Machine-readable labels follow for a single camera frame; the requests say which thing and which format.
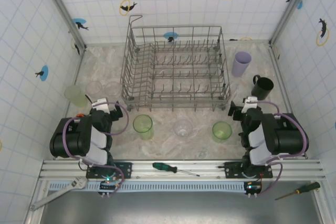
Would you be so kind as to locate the clear round glass cup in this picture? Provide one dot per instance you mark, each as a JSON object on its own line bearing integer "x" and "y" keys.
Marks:
{"x": 183, "y": 128}

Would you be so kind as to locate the black mug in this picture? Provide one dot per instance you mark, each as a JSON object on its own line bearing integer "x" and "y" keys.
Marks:
{"x": 262, "y": 89}

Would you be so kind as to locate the aluminium mounting rail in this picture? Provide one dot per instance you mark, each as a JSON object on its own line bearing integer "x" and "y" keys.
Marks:
{"x": 141, "y": 166}

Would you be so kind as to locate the aluminium side rail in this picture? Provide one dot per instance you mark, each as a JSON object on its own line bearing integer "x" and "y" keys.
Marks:
{"x": 77, "y": 77}
{"x": 282, "y": 77}

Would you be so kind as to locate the black yellow screwdriver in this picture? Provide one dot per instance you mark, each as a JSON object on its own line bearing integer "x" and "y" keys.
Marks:
{"x": 309, "y": 186}

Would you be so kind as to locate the clear ribbed glass tumbler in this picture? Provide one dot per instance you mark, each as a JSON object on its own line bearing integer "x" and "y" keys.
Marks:
{"x": 113, "y": 89}
{"x": 93, "y": 89}

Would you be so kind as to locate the lilac plastic cup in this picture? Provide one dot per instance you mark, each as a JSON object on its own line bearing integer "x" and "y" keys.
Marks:
{"x": 240, "y": 66}

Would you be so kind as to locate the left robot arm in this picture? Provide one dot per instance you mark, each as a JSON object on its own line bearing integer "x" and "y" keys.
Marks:
{"x": 65, "y": 137}

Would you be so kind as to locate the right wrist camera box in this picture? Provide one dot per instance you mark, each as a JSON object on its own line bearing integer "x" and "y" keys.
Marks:
{"x": 250, "y": 101}

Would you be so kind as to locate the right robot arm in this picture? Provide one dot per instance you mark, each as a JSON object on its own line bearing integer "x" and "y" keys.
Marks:
{"x": 288, "y": 137}

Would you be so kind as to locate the steel adjustable wrench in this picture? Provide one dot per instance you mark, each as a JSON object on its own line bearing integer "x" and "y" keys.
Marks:
{"x": 78, "y": 182}

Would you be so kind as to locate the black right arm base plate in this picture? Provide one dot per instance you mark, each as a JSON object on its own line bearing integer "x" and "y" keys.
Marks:
{"x": 231, "y": 169}

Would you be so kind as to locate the short green glass tumbler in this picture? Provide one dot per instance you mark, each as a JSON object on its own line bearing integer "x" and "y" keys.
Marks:
{"x": 221, "y": 132}

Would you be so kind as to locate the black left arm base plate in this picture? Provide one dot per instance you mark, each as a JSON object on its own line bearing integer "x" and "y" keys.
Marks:
{"x": 123, "y": 169}

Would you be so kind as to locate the aluminium frame post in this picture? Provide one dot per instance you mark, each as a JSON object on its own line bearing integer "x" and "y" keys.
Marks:
{"x": 63, "y": 9}
{"x": 291, "y": 9}

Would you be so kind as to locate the frosted pale green cup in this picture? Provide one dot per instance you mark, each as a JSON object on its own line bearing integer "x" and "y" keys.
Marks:
{"x": 75, "y": 96}

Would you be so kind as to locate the tall green glass tumbler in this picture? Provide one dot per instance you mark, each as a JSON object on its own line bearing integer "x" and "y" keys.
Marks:
{"x": 143, "y": 127}

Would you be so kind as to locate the orange black tape measure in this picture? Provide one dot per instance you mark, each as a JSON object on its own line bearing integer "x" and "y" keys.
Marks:
{"x": 80, "y": 115}

